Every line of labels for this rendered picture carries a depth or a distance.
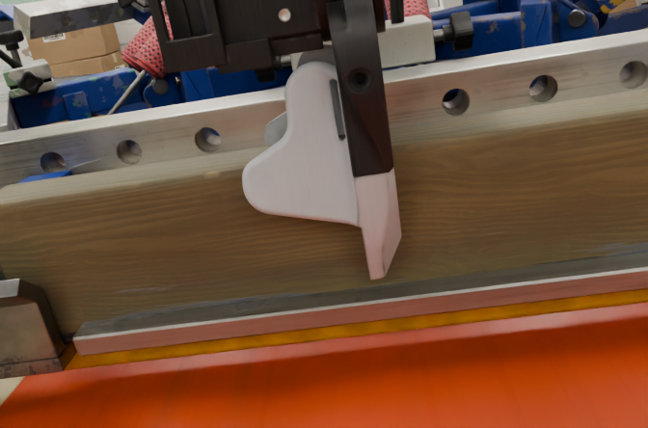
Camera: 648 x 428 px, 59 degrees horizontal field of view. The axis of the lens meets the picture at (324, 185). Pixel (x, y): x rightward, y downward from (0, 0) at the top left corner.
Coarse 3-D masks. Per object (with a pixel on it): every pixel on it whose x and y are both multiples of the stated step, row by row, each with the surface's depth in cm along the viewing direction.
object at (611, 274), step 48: (384, 288) 26; (432, 288) 25; (480, 288) 24; (528, 288) 24; (576, 288) 24; (624, 288) 24; (96, 336) 26; (144, 336) 26; (192, 336) 26; (240, 336) 26
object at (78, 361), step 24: (456, 312) 27; (480, 312) 27; (504, 312) 27; (528, 312) 27; (552, 312) 27; (264, 336) 28; (288, 336) 28; (312, 336) 28; (336, 336) 28; (72, 360) 29; (96, 360) 29; (120, 360) 29; (144, 360) 29
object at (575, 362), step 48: (432, 336) 28; (480, 336) 28; (528, 336) 27; (576, 336) 26; (624, 336) 26; (432, 384) 25; (480, 384) 25; (528, 384) 24; (576, 384) 24; (624, 384) 23
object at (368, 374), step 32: (224, 352) 30; (256, 352) 29; (288, 352) 29; (320, 352) 29; (352, 352) 28; (384, 352) 28; (32, 384) 30; (64, 384) 30; (96, 384) 29; (128, 384) 29; (160, 384) 28; (192, 384) 28; (224, 384) 28; (256, 384) 27; (288, 384) 27; (320, 384) 26; (352, 384) 26; (384, 384) 26; (0, 416) 28; (32, 416) 28; (64, 416) 27; (96, 416) 27; (128, 416) 26; (160, 416) 26; (192, 416) 26; (224, 416) 25; (256, 416) 25; (288, 416) 25; (320, 416) 24; (352, 416) 24; (384, 416) 24
